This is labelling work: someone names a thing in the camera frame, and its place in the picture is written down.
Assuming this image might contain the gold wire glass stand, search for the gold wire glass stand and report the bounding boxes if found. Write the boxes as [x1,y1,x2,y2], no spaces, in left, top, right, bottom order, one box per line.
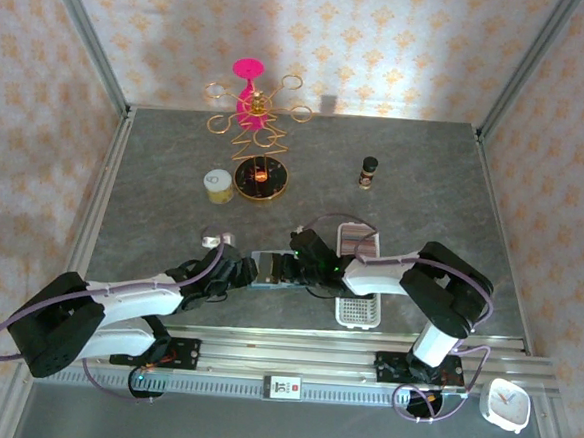
[196,67,317,207]

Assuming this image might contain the pink plastic wine glass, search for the pink plastic wine glass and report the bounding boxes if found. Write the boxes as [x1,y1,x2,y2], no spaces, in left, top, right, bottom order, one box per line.
[227,56,272,131]

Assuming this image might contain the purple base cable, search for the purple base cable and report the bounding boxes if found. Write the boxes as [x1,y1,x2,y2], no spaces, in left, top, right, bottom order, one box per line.
[80,362,162,405]
[390,338,492,427]

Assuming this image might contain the aluminium frame post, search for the aluminium frame post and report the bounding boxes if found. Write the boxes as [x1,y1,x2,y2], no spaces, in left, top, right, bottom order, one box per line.
[475,0,584,150]
[31,0,141,119]

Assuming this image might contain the teal leather card holder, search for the teal leather card holder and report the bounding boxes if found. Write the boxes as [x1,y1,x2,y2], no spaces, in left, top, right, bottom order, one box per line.
[247,248,321,295]

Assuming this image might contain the white square alarm clock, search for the white square alarm clock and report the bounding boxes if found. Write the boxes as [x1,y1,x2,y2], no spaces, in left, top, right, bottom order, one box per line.
[477,376,533,436]

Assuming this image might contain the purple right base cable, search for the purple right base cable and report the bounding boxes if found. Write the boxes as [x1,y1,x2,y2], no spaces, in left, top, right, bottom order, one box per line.
[390,338,492,427]

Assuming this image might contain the white label tag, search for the white label tag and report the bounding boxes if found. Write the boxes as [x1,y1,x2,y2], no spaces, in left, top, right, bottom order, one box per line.
[261,373,304,403]

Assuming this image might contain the white plastic slotted basket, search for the white plastic slotted basket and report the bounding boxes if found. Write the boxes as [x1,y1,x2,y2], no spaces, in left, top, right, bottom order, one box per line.
[331,222,390,330]

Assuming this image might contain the yellow tin can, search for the yellow tin can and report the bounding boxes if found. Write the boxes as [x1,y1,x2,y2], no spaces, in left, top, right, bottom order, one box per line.
[201,167,237,207]

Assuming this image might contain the grey slotted cable duct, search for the grey slotted cable duct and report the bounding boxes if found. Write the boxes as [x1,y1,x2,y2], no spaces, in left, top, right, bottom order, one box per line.
[59,365,466,413]

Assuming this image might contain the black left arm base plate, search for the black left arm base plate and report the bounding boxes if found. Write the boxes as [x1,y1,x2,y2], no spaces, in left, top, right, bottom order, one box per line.
[109,332,202,373]

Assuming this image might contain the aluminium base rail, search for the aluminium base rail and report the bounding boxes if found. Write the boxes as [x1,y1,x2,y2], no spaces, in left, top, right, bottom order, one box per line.
[59,305,561,422]

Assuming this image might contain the spice bottle with black cap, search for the spice bottle with black cap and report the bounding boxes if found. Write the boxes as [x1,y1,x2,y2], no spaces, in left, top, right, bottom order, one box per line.
[357,155,381,192]

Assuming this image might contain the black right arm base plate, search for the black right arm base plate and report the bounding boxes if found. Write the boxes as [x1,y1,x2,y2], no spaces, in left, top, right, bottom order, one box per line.
[373,349,465,390]

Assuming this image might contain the stack of assorted cards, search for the stack of assorted cards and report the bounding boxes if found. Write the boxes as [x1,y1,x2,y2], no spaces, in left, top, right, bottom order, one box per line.
[338,225,379,261]

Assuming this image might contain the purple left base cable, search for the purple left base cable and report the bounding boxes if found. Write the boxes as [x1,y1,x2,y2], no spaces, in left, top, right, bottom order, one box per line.
[80,362,162,405]

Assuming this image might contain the aluminium table edge rail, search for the aluminium table edge rail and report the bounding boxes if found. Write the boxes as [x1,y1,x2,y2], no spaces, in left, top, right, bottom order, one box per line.
[460,127,550,355]
[64,103,138,284]

